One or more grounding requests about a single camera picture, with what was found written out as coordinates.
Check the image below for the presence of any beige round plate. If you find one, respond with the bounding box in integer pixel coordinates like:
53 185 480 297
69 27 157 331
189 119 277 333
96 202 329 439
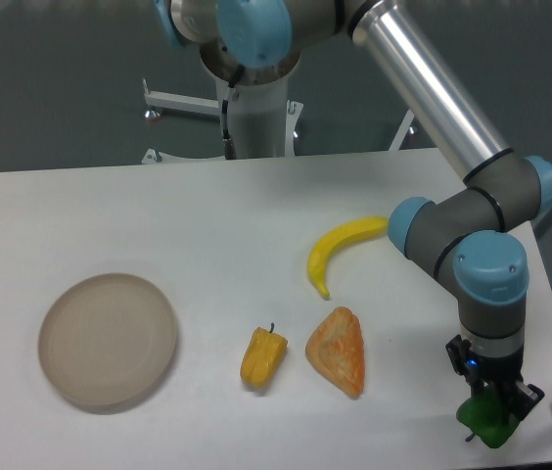
37 273 178 414

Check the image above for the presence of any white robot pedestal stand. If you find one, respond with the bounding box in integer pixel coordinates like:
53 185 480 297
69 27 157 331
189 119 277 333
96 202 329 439
140 39 419 165

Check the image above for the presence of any yellow toy banana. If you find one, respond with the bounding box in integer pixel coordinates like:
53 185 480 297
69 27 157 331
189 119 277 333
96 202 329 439
306 215 389 300

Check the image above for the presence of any orange toy bread slice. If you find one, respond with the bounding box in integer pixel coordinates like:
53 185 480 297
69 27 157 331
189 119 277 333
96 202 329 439
305 306 365 400

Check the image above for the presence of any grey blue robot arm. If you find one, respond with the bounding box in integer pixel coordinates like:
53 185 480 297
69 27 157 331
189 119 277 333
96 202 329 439
155 1 552 427

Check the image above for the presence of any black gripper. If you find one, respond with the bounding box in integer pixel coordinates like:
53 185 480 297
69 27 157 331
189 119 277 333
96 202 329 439
445 335 545 426

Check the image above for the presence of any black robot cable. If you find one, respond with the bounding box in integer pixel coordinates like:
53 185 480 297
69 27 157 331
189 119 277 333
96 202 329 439
220 46 246 161

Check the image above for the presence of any green toy pepper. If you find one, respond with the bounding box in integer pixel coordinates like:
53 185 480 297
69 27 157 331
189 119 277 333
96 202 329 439
456 386 520 448

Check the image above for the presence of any yellow toy pepper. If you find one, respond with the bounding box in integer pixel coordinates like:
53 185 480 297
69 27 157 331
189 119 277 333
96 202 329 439
240 323 288 390

